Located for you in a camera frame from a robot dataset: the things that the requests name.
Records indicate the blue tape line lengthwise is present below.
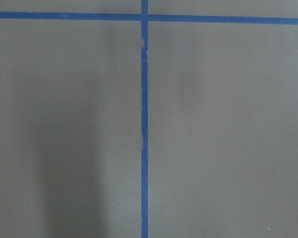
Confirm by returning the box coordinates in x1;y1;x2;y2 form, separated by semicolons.
141;0;149;238

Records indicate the blue tape line crosswise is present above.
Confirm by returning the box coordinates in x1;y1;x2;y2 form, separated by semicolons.
0;11;298;25

